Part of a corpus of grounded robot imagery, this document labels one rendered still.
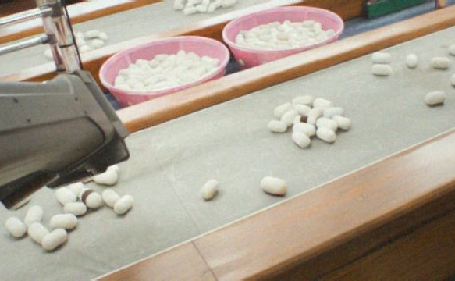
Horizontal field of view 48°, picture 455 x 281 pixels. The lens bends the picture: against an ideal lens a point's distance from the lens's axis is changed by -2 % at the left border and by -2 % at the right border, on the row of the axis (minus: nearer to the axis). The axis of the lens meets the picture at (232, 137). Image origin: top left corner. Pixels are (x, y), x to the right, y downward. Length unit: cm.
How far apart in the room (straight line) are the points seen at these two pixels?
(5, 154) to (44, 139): 5
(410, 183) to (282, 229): 18
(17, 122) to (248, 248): 39
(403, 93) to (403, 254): 34
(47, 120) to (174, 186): 47
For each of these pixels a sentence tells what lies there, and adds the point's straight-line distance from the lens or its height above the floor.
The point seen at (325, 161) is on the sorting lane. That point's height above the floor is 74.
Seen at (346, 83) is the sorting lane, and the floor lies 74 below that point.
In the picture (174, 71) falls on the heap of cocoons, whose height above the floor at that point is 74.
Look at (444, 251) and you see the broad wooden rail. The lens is 78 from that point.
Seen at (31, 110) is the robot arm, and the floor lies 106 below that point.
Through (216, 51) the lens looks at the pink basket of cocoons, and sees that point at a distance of 114.
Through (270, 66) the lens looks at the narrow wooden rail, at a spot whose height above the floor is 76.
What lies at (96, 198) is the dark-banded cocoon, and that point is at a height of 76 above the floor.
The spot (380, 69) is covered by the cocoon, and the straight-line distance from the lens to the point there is 100.
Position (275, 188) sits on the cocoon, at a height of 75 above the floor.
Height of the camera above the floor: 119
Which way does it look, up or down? 32 degrees down
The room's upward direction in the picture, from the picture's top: 8 degrees counter-clockwise
